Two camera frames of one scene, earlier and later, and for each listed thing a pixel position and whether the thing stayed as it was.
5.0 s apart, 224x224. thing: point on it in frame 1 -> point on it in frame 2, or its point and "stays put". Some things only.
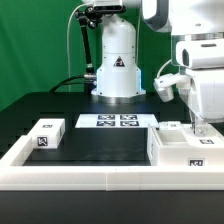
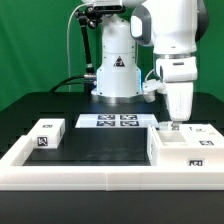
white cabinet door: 169,125 stays put
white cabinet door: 213,138 stays put
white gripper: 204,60 -> 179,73
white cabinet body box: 184,148 stays put
